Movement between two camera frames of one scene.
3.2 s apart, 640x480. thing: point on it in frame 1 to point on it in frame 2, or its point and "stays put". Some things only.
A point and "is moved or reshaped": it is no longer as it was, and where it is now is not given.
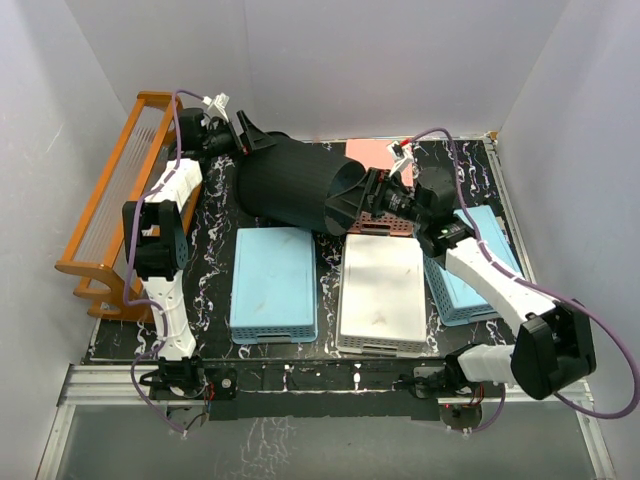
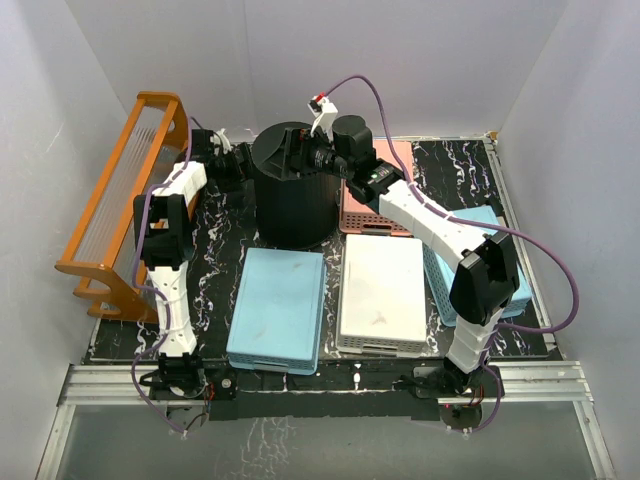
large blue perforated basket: [460, 301] stays put
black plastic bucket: [292, 179] is moved or reshaped
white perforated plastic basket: [382, 299] stays put
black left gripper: [252, 139] to [244, 172]
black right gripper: [349, 203] to [294, 151]
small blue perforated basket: [273, 286] is moved or reshaped
